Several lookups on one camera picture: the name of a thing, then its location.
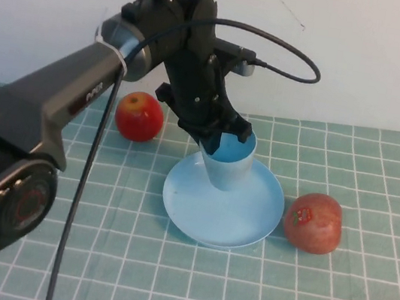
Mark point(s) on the light blue plate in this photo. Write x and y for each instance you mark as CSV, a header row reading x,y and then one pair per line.
x,y
219,218

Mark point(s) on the pale red apple with sticker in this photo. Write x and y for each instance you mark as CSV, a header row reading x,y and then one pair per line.
x,y
318,229

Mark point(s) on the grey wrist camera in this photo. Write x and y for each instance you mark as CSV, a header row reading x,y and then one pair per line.
x,y
242,67

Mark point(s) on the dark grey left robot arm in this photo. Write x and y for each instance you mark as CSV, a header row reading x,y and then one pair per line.
x,y
38,113

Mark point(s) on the green checked tablecloth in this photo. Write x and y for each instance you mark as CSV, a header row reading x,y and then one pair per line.
x,y
313,297

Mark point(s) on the light blue cup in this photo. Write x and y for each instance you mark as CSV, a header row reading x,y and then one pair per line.
x,y
226,173

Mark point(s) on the white zip tie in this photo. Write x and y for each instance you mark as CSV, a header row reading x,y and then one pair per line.
x,y
118,55

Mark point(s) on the shiny red apple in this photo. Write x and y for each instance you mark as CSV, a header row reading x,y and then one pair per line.
x,y
138,119

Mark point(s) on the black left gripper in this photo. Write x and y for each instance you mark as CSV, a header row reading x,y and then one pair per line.
x,y
197,96

